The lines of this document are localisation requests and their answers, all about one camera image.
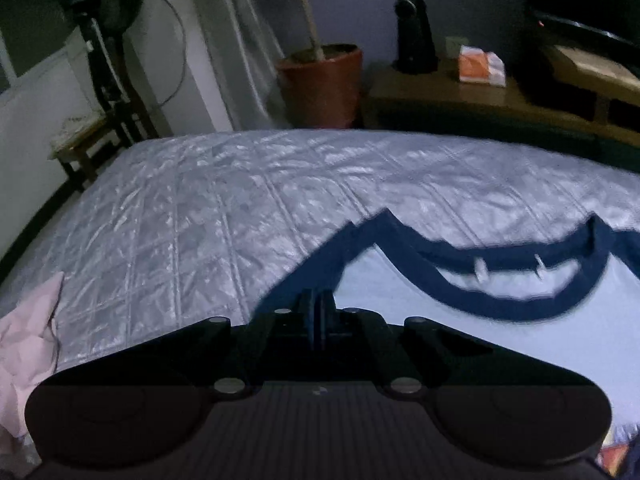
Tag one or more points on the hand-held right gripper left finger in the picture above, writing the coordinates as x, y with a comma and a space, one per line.
310, 310

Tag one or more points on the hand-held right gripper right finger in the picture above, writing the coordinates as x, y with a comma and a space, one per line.
326, 310

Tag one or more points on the light blue navy-sleeved printed shirt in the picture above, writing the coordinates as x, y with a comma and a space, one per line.
400, 300

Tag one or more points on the pale pink garment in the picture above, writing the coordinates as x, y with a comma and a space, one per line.
25, 350

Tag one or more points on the silver quilted bed cover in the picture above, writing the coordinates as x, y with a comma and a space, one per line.
200, 210

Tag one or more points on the terracotta plant pot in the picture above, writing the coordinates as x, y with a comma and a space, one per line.
320, 90

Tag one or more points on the wooden television stand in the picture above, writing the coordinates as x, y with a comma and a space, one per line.
450, 95

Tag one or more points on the dark wooden chair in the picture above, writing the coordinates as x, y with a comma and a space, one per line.
75, 162

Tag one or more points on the pale curtain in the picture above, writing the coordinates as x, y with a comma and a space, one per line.
235, 35

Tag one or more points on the black tabletop device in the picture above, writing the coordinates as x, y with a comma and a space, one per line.
415, 35

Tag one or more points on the orange and white tissue pack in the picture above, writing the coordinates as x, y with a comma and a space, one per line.
480, 65

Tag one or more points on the white lace cloth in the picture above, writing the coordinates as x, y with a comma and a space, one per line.
80, 127

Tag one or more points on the tall green potted plant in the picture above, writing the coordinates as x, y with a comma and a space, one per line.
307, 10

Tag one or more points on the standing electric fan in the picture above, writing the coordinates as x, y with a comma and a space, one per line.
115, 0

